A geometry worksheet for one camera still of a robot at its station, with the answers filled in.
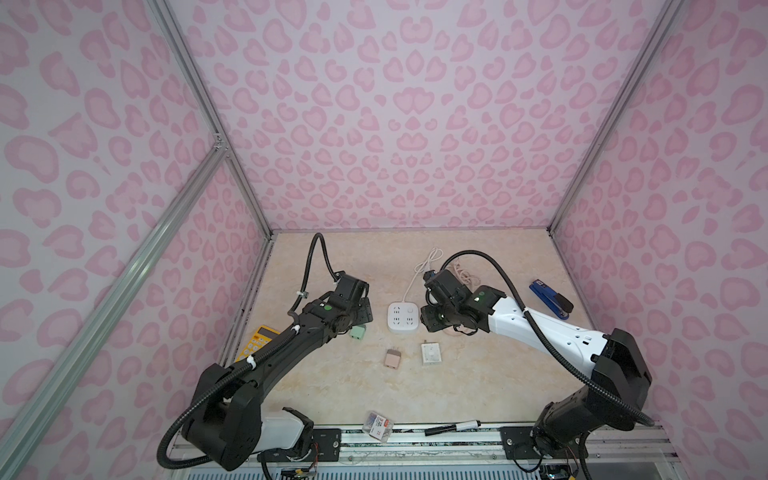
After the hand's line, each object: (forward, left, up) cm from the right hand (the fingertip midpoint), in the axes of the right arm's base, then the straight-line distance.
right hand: (426, 314), depth 81 cm
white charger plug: (-6, -2, -11) cm, 13 cm away
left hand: (+3, +17, -3) cm, 18 cm away
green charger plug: (0, +20, -11) cm, 23 cm away
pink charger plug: (-8, +9, -12) cm, 17 cm away
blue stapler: (+11, -44, -12) cm, 46 cm away
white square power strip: (+5, +7, -11) cm, 13 cm away
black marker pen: (-24, -9, -13) cm, 29 cm away
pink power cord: (+22, -15, -12) cm, 29 cm away
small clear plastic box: (-25, +12, -12) cm, 30 cm away
